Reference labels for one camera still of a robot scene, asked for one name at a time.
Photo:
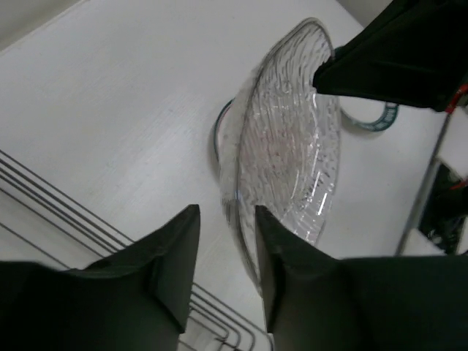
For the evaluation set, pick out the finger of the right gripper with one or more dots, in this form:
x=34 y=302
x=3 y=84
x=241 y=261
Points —
x=388 y=61

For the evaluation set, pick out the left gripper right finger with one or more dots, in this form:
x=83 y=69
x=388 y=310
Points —
x=313 y=301

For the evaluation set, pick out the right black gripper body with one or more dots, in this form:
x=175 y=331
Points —
x=433 y=62

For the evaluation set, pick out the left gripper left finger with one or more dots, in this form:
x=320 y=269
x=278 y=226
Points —
x=135 y=299

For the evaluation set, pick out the clear glass plate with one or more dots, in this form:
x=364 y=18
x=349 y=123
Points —
x=289 y=150

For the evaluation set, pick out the white plate red characters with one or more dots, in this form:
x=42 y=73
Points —
x=225 y=135

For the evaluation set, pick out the white plate green rim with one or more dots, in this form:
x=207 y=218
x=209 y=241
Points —
x=371 y=119

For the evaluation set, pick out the grey wire dish rack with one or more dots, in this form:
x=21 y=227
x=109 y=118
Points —
x=55 y=230

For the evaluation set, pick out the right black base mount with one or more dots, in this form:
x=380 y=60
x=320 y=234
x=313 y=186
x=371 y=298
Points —
x=445 y=213

